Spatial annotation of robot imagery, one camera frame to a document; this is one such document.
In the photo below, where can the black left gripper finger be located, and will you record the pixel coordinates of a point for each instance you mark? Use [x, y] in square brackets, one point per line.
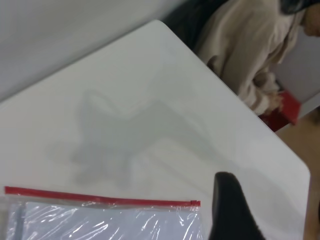
[232, 215]

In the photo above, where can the red zipper slider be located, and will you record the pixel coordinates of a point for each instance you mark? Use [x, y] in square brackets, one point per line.
[195, 203]

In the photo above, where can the transparent zip bag red strip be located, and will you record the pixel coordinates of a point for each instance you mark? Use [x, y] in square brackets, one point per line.
[75, 197]

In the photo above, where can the red box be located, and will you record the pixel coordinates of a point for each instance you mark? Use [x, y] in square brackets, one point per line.
[287, 112]

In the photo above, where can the white board panel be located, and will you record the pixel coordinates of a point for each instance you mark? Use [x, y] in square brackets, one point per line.
[307, 70]

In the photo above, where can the person in beige hoodie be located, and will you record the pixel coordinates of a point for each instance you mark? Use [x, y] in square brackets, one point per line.
[245, 50]

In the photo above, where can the black cloth object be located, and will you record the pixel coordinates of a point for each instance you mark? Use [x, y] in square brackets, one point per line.
[185, 22]

